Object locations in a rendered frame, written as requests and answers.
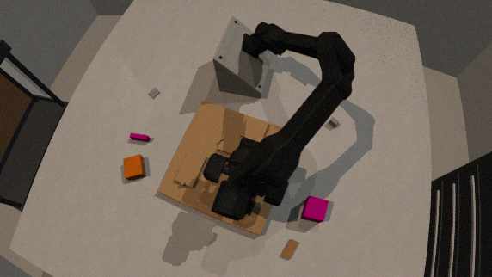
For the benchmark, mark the orange block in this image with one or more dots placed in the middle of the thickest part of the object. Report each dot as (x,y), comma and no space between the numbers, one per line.
(134,167)

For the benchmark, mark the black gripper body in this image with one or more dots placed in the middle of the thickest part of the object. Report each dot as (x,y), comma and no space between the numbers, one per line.
(217,165)

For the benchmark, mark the magenta block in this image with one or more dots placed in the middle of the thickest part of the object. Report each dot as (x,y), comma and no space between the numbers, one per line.
(314,209)

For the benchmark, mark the magenta rectangular bar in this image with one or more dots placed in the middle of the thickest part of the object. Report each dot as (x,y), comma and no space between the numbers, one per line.
(140,137)

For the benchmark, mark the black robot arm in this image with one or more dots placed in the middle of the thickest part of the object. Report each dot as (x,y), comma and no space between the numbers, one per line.
(275,158)

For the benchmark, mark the small brown rectangular tile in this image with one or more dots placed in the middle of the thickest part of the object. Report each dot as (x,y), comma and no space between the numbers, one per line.
(289,249)

